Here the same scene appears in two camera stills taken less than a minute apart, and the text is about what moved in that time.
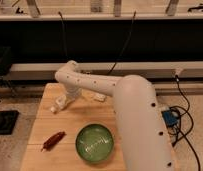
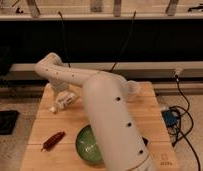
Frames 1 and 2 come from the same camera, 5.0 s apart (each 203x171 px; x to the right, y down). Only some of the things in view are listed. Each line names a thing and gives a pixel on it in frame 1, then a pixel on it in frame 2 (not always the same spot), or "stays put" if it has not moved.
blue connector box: (170, 117) stays put
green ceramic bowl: (94, 143) stays put
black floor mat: (5, 121) stays put
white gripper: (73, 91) to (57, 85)
